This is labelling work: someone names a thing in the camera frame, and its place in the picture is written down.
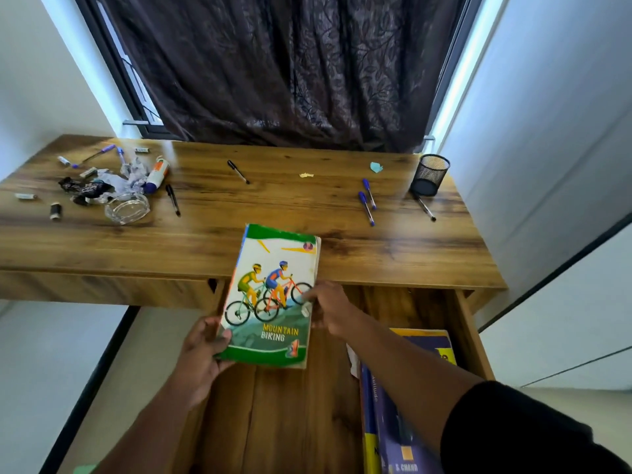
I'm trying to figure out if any white glue bottle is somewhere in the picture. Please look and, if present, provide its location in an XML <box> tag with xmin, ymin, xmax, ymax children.
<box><xmin>143</xmin><ymin>156</ymin><xmax>171</xmax><ymax>195</ymax></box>

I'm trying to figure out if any white wardrobe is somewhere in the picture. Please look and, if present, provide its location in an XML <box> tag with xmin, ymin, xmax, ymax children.
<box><xmin>434</xmin><ymin>0</ymin><xmax>632</xmax><ymax>391</ymax></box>

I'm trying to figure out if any blue and yellow book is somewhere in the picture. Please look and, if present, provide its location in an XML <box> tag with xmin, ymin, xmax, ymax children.
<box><xmin>359</xmin><ymin>362</ymin><xmax>384</xmax><ymax>474</ymax></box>

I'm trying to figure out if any purple capped pen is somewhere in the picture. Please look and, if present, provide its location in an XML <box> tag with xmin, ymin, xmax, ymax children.
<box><xmin>81</xmin><ymin>144</ymin><xmax>117</xmax><ymax>164</ymax></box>

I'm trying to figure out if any clear glass ashtray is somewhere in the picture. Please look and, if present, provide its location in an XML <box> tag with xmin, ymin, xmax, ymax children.
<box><xmin>104</xmin><ymin>192</ymin><xmax>151</xmax><ymax>226</ymax></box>

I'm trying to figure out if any green cyclists cover book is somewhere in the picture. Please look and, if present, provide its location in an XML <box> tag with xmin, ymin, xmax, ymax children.
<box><xmin>215</xmin><ymin>223</ymin><xmax>322</xmax><ymax>369</ymax></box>

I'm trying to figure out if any wooden desk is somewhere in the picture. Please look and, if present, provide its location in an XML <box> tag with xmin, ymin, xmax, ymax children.
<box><xmin>0</xmin><ymin>134</ymin><xmax>508</xmax><ymax>474</ymax></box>

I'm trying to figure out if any person's left hand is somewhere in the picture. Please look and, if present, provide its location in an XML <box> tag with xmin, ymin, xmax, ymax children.
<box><xmin>174</xmin><ymin>316</ymin><xmax>236</xmax><ymax>408</ymax></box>

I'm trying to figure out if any black sleeve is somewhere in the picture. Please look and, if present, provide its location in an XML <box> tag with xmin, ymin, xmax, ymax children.
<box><xmin>439</xmin><ymin>380</ymin><xmax>632</xmax><ymax>474</ymax></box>

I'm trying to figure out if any person's right hand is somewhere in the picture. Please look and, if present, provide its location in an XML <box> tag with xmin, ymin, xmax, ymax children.
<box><xmin>302</xmin><ymin>280</ymin><xmax>367</xmax><ymax>341</ymax></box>

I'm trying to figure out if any purple book with yellow top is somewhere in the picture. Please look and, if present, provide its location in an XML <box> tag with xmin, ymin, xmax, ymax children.
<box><xmin>370</xmin><ymin>328</ymin><xmax>458</xmax><ymax>474</ymax></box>

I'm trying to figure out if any dark brown patterned curtain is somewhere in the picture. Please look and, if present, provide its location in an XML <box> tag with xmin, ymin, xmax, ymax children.
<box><xmin>99</xmin><ymin>0</ymin><xmax>471</xmax><ymax>154</ymax></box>

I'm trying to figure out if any black crumpled wrapper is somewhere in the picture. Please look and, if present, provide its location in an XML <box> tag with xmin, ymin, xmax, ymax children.
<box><xmin>58</xmin><ymin>176</ymin><xmax>115</xmax><ymax>207</ymax></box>

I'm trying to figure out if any person's left forearm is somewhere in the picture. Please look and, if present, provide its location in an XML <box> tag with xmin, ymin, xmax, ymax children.
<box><xmin>93</xmin><ymin>385</ymin><xmax>208</xmax><ymax>474</ymax></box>

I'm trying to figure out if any black and silver pen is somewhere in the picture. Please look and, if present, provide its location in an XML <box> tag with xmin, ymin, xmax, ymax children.
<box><xmin>415</xmin><ymin>195</ymin><xmax>437</xmax><ymax>223</ymax></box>

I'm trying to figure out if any black window frame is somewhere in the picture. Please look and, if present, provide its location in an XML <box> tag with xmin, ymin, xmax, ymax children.
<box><xmin>73</xmin><ymin>0</ymin><xmax>184</xmax><ymax>142</ymax></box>

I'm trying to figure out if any black mesh pen cup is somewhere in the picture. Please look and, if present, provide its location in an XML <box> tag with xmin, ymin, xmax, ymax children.
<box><xmin>410</xmin><ymin>154</ymin><xmax>451</xmax><ymax>197</ymax></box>

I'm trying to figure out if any crumpled white paper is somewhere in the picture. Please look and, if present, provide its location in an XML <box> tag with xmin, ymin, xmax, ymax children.
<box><xmin>96</xmin><ymin>158</ymin><xmax>150</xmax><ymax>199</ymax></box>

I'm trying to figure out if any wooden desk drawer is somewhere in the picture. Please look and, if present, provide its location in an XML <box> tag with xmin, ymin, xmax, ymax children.
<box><xmin>195</xmin><ymin>285</ymin><xmax>495</xmax><ymax>474</ymax></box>

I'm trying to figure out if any person's right forearm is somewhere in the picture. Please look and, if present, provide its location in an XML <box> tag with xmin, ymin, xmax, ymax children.
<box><xmin>341</xmin><ymin>313</ymin><xmax>487</xmax><ymax>457</ymax></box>

